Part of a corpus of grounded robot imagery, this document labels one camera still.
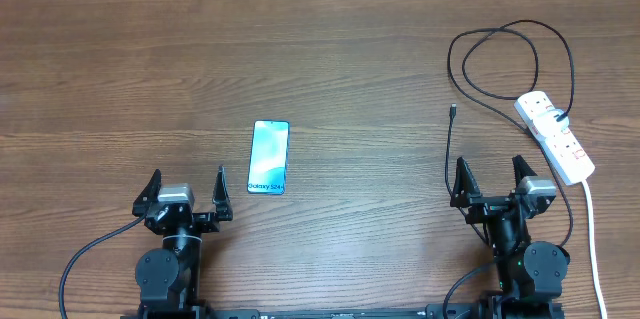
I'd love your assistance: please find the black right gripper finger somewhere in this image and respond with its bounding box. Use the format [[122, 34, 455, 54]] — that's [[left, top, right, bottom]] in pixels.
[[450, 157, 482, 208], [512, 155, 537, 189]]

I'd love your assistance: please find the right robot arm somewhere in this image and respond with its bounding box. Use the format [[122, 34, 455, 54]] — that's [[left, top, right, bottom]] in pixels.
[[442, 155, 570, 319]]

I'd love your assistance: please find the white power strip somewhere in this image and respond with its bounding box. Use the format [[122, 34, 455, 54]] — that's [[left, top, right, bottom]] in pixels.
[[514, 91, 595, 185]]

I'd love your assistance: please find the white charger plug adapter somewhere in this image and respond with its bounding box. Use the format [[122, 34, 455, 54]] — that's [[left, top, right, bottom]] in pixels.
[[531, 109, 569, 141]]

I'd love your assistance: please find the blue Samsung Galaxy smartphone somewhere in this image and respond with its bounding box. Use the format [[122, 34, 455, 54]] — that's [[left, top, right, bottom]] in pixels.
[[247, 120, 290, 195]]

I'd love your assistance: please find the white power strip cord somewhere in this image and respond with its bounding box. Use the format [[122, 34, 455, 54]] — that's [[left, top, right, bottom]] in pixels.
[[580, 179, 608, 319]]

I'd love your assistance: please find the black aluminium mounting rail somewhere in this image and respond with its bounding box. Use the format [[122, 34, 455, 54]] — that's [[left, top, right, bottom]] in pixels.
[[120, 304, 565, 319]]

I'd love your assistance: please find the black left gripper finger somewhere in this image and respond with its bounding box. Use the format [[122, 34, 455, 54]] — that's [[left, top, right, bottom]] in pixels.
[[212, 166, 233, 221], [132, 169, 162, 217]]

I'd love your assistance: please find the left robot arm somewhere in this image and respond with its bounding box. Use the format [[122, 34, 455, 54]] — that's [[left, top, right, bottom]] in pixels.
[[132, 167, 233, 318]]

